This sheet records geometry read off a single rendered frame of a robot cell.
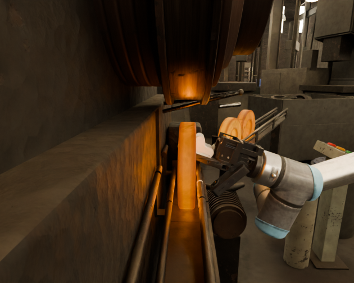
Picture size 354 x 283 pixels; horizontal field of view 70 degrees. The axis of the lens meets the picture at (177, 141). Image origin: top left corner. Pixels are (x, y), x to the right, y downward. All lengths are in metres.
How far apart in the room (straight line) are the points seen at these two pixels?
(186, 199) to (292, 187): 0.32
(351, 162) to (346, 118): 2.25
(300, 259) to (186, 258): 1.11
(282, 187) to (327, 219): 0.83
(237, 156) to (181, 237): 0.26
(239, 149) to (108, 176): 0.47
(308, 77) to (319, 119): 1.63
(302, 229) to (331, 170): 0.59
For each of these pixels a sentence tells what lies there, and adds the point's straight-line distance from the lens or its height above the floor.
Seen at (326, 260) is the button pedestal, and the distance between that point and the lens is 1.63.
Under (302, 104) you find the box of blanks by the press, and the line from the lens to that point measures 2.74.
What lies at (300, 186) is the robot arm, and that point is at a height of 0.67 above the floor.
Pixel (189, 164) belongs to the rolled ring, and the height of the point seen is 0.78.
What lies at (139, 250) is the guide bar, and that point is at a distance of 0.30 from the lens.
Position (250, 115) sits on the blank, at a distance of 1.15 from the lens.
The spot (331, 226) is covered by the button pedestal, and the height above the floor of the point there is 0.21.
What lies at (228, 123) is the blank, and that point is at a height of 0.77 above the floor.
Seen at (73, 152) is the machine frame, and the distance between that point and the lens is 0.22.
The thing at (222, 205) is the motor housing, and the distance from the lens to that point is 0.86.
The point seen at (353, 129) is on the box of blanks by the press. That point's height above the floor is 0.41.
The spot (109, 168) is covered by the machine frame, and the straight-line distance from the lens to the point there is 0.21.
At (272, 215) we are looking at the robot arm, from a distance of 0.74.
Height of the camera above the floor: 0.93
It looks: 14 degrees down
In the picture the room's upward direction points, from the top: straight up
